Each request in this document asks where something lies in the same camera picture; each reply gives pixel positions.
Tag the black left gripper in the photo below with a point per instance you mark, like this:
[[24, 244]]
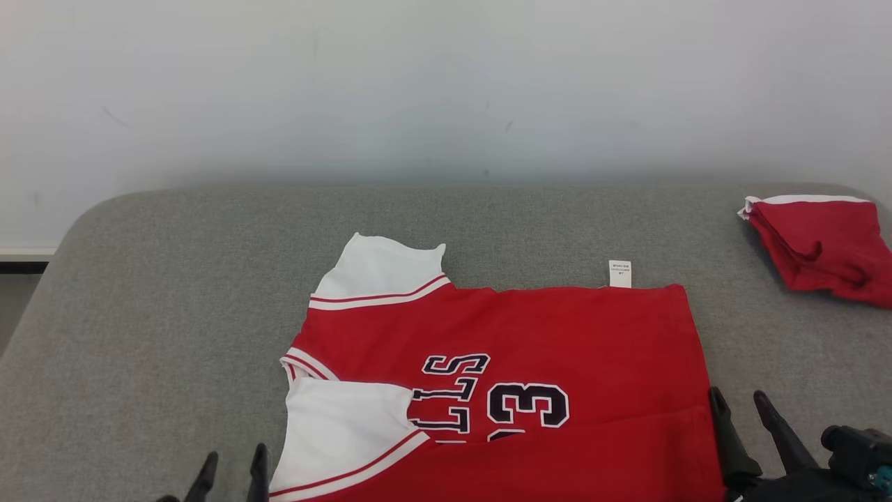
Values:
[[169, 499]]

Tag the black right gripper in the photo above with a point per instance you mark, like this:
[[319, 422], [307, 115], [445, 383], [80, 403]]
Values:
[[794, 489]]

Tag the red shorts with white stripe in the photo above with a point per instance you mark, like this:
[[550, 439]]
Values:
[[822, 244]]

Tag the red and white jersey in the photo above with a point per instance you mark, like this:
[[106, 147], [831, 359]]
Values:
[[557, 335]]

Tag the white wall baseboard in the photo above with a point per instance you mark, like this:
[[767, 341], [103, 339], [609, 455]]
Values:
[[24, 252]]

